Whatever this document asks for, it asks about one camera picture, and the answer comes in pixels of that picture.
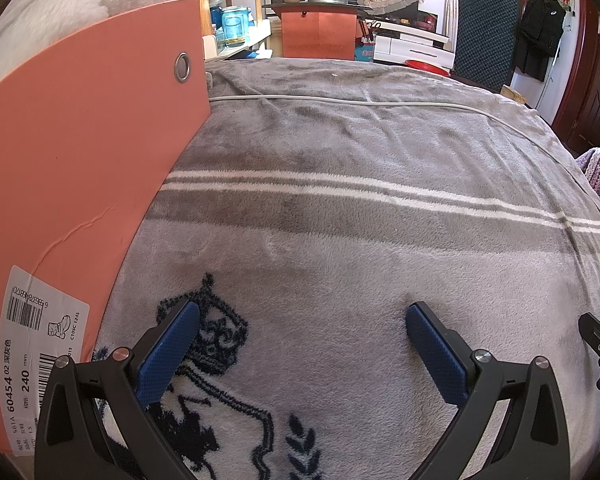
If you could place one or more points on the black hanging jacket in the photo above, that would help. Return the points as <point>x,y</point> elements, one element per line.
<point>537,35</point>

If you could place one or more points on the cardboard box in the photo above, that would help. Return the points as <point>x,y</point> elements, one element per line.
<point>514,95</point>

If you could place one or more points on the orange cabinet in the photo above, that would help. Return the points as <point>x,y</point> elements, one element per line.
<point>315,35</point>

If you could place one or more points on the dark quilted curtain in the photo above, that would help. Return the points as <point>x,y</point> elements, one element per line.
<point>487,25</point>

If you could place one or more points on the wooden shelf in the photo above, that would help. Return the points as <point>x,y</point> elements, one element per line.
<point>240,45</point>

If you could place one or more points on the blue glass jar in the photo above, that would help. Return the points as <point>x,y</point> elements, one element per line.
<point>236,25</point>

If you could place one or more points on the pink fabric storage box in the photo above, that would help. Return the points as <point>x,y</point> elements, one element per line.
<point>80,160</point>

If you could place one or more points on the red basin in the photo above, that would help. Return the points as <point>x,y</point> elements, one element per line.
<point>427,66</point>

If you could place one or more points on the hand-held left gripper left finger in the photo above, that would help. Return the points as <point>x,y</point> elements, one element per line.
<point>170,350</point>

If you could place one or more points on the brown wooden door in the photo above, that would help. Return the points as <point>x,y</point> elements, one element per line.
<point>592,75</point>

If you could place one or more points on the white low cabinet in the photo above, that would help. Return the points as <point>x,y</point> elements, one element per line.
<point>410,45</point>

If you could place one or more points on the blue packet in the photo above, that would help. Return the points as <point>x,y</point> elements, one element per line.
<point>364,54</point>

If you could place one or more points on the white tied curtain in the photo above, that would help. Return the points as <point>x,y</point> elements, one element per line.
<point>451,5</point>

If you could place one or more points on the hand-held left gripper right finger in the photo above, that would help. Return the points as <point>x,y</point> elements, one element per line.
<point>435,355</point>

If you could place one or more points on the grey striped printed blanket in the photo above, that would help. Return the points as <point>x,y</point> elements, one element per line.
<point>355,240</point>

